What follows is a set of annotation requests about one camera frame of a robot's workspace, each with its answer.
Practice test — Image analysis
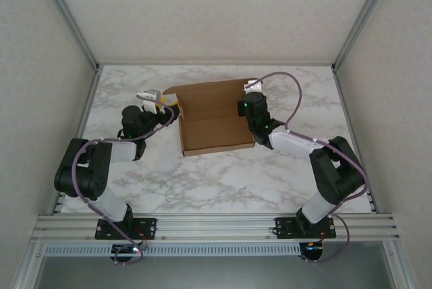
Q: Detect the brown cardboard box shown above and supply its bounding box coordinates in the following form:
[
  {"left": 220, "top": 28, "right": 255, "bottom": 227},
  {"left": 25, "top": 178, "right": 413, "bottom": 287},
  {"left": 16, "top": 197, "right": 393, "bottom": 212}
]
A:
[{"left": 161, "top": 78, "right": 257, "bottom": 157}]

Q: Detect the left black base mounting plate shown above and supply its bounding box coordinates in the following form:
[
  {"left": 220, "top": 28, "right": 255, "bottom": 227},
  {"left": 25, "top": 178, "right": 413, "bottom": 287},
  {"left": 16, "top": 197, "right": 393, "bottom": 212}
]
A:
[{"left": 94, "top": 217, "right": 159, "bottom": 240}]

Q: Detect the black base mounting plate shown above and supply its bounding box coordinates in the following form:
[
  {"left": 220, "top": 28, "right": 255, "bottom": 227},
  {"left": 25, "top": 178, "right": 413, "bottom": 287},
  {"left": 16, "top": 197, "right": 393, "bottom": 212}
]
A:
[
  {"left": 94, "top": 217, "right": 159, "bottom": 240},
  {"left": 275, "top": 216, "right": 338, "bottom": 239}
]

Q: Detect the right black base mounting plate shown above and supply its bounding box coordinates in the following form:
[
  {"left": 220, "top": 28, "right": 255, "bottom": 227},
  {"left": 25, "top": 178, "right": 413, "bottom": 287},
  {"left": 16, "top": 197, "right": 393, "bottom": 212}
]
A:
[{"left": 275, "top": 216, "right": 338, "bottom": 239}]

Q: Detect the black controller board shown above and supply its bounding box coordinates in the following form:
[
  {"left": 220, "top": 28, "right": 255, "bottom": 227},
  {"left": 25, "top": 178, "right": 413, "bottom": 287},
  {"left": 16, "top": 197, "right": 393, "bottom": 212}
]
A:
[
  {"left": 301, "top": 242, "right": 325, "bottom": 260},
  {"left": 111, "top": 244, "right": 142, "bottom": 257}
]

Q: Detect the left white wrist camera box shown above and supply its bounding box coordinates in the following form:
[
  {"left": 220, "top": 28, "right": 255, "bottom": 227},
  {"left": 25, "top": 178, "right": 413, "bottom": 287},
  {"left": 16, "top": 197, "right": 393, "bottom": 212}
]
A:
[{"left": 136, "top": 88, "right": 163, "bottom": 113}]

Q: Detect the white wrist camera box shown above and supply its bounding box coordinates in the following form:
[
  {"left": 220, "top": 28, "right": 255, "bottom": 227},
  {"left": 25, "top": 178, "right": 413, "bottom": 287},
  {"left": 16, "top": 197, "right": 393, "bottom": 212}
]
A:
[
  {"left": 242, "top": 79, "right": 265, "bottom": 94},
  {"left": 136, "top": 88, "right": 163, "bottom": 113}
]

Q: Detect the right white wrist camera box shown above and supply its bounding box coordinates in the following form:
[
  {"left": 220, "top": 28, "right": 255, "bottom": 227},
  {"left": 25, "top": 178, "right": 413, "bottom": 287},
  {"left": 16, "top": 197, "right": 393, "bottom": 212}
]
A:
[{"left": 242, "top": 79, "right": 265, "bottom": 94}]

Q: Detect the aluminium table side rail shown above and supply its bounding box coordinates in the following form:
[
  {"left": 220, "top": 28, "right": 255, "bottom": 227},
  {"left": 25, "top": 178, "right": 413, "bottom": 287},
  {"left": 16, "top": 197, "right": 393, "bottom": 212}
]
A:
[
  {"left": 332, "top": 65, "right": 377, "bottom": 214},
  {"left": 52, "top": 65, "right": 102, "bottom": 215}
]

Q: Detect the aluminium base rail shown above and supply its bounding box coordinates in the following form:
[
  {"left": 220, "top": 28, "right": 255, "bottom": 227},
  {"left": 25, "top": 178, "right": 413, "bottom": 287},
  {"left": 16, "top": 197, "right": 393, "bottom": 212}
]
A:
[{"left": 32, "top": 213, "right": 401, "bottom": 241}]

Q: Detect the aluminium frame post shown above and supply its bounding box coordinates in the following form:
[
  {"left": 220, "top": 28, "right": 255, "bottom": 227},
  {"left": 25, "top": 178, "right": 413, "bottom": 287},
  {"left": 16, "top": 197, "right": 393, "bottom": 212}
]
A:
[
  {"left": 332, "top": 0, "right": 399, "bottom": 72},
  {"left": 35, "top": 0, "right": 102, "bottom": 70}
]

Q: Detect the slotted grey cable duct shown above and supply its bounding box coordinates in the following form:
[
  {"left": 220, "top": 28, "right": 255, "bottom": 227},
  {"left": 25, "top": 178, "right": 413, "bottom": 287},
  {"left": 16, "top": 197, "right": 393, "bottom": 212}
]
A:
[{"left": 43, "top": 243, "right": 303, "bottom": 257}]

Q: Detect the aluminium frame leg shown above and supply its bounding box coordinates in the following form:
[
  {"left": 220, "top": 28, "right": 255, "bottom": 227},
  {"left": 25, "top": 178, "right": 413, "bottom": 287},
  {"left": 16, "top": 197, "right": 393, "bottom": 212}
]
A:
[
  {"left": 13, "top": 240, "right": 47, "bottom": 289},
  {"left": 381, "top": 240, "right": 414, "bottom": 289}
]

